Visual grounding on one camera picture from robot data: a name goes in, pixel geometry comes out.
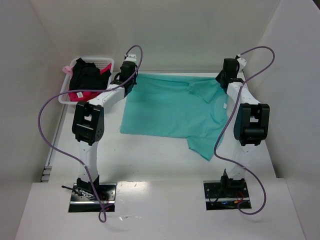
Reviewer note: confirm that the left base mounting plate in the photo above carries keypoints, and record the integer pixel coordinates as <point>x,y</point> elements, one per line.
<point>81,202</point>

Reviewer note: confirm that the base mounting plate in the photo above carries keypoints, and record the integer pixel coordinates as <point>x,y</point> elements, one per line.
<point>218,197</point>
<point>81,202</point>

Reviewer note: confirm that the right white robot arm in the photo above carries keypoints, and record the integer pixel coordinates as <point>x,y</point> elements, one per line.
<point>250,126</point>

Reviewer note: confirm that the white plastic basket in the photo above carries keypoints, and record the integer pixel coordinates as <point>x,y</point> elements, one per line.
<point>100,62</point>

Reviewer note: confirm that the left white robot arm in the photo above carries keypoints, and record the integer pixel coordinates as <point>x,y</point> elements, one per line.
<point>89,125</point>

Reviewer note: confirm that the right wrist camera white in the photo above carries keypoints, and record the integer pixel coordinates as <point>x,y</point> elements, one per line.
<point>242,62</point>

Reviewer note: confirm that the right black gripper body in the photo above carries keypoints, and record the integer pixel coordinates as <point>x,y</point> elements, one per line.
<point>222,81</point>

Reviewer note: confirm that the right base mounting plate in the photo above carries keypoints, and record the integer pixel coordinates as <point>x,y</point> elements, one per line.
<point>218,197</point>

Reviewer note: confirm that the black t shirt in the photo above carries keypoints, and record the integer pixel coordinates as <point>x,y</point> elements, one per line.
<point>86,76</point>

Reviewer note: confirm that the light pink cloth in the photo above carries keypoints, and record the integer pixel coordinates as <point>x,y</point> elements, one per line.
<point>68,70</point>

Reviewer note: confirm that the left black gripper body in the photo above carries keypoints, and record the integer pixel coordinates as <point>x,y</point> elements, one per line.
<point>130,86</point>

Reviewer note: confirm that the red pink t shirt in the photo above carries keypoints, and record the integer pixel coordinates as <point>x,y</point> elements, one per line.
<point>84,94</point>

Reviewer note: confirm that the teal t shirt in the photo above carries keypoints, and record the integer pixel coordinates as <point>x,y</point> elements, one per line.
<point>176,106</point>

